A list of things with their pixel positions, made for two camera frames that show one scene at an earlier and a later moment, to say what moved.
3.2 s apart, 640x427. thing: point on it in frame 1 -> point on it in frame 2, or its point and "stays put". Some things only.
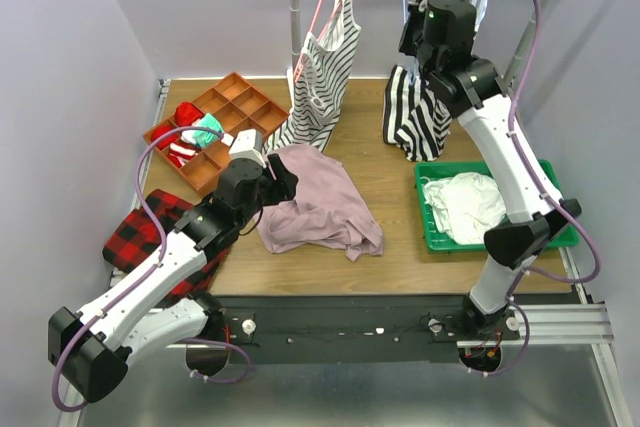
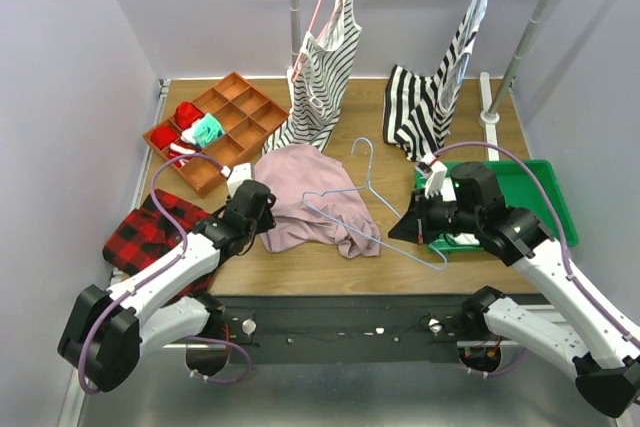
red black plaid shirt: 135,233 stays put
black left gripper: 276,182 -> 267,208
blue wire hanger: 412,61 -> 371,186
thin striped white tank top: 323,78 stays put
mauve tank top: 327,209 stays put
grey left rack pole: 294,2 stays put
